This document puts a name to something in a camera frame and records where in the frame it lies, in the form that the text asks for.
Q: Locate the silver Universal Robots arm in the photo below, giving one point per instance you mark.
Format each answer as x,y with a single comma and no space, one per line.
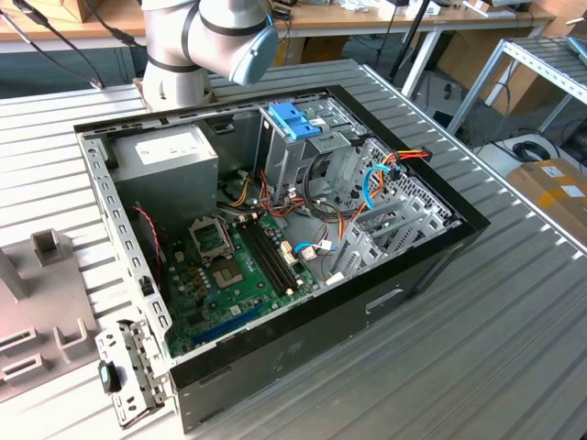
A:
220,41

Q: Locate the silver disk bay cage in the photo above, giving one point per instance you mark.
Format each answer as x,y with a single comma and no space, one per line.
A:
362,256

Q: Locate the white board connector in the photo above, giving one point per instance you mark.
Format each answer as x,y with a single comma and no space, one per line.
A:
289,254

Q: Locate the black RAM slot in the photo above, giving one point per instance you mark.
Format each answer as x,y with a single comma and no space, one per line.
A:
265,261
276,253

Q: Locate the black case fan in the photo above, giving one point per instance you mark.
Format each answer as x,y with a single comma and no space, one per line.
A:
321,167

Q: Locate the silver optical drive cage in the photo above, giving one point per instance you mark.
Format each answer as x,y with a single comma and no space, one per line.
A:
280,160

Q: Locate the CPU socket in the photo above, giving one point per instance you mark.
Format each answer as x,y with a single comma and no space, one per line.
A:
229,275

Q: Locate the green motherboard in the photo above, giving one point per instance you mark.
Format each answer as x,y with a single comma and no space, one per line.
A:
238,298

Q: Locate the blue plastic drive latch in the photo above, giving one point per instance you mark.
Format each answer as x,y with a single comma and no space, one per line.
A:
289,119

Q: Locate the blue expansion slot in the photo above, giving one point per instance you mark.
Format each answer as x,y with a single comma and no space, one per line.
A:
229,323

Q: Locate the black open PC case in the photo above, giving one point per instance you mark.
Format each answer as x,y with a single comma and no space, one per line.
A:
298,348

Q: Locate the grey power supply unit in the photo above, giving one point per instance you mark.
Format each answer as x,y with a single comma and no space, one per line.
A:
165,183

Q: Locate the brown cardboard box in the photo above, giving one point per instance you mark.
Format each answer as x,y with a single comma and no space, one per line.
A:
321,48

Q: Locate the long wooden desk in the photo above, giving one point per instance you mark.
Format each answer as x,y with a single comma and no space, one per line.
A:
344,22

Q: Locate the black tripod pole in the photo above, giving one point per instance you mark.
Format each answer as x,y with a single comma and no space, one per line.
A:
410,39

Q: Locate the large brown carton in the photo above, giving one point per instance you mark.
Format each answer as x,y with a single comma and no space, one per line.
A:
463,59

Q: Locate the grey parts rack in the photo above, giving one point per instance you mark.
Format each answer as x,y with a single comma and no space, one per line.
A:
50,293

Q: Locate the cardboard box with labels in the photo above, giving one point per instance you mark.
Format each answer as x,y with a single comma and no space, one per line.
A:
550,201

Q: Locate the metal slat shelf rack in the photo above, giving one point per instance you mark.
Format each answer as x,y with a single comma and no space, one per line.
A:
541,69

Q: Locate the wooden crate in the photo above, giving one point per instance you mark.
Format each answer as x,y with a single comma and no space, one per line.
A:
89,9

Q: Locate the silver slot retainer bracket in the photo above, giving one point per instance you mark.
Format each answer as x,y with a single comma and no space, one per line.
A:
137,362

